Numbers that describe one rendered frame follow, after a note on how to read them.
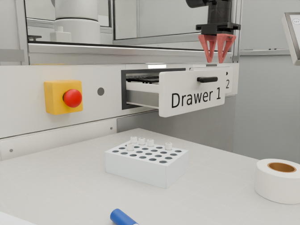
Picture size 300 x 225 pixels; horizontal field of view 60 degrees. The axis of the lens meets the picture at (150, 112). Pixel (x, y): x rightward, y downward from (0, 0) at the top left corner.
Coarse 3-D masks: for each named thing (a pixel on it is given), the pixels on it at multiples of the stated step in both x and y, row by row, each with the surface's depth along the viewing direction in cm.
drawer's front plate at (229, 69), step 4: (192, 68) 94; (196, 68) 94; (200, 68) 96; (204, 68) 98; (208, 68) 99; (212, 68) 101; (216, 68) 103; (220, 68) 105; (224, 68) 108; (228, 68) 110; (232, 68) 112; (228, 72) 110; (232, 72) 113; (228, 76) 111; (232, 76) 113; (232, 80) 114; (228, 88) 112; (228, 92) 113
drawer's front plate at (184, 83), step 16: (160, 80) 62; (176, 80) 65; (192, 80) 69; (224, 80) 81; (160, 96) 63; (176, 96) 65; (192, 96) 70; (208, 96) 76; (224, 96) 82; (160, 112) 64; (176, 112) 66
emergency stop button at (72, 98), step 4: (68, 92) 54; (72, 92) 55; (76, 92) 55; (64, 96) 54; (68, 96) 54; (72, 96) 55; (76, 96) 55; (80, 96) 56; (64, 100) 55; (68, 100) 54; (72, 100) 55; (76, 100) 56; (80, 100) 56; (68, 104) 55; (72, 104) 55; (76, 104) 56
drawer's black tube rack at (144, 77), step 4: (128, 76) 92; (132, 76) 91; (136, 76) 92; (140, 76) 91; (144, 76) 93; (148, 76) 91; (152, 76) 92; (156, 76) 92; (128, 80) 79; (132, 80) 78; (136, 80) 77; (140, 80) 76; (144, 80) 74
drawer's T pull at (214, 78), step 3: (198, 78) 70; (201, 78) 67; (204, 78) 67; (207, 78) 68; (210, 78) 69; (213, 78) 70; (216, 78) 71; (198, 81) 70; (201, 81) 67; (204, 81) 67; (207, 81) 68; (210, 81) 69; (213, 81) 70; (216, 81) 71
